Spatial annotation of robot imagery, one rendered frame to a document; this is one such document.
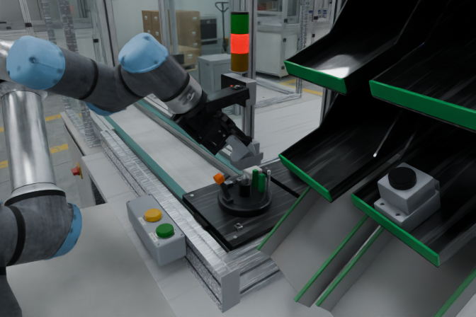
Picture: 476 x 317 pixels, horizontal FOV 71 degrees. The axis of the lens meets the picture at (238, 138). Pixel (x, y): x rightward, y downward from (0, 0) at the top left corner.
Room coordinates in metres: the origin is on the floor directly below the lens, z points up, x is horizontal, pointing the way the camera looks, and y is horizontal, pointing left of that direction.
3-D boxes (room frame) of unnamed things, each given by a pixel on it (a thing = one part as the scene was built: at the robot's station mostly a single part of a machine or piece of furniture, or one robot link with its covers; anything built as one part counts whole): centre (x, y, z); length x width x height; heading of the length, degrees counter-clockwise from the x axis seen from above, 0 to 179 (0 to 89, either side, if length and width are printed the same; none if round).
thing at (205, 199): (0.72, -0.02, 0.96); 0.24 x 0.24 x 0.02; 35
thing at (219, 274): (0.86, 0.27, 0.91); 0.89 x 0.06 x 0.11; 35
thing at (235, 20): (0.94, 0.00, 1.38); 0.05 x 0.05 x 0.05
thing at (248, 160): (0.72, -0.03, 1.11); 0.08 x 0.04 x 0.07; 125
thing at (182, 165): (0.98, 0.14, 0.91); 0.84 x 0.28 x 0.10; 35
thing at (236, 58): (0.94, 0.00, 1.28); 0.05 x 0.05 x 0.05
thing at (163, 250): (0.67, 0.21, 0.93); 0.21 x 0.07 x 0.06; 35
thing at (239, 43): (0.94, 0.00, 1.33); 0.05 x 0.05 x 0.05
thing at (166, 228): (0.61, 0.17, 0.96); 0.04 x 0.04 x 0.02
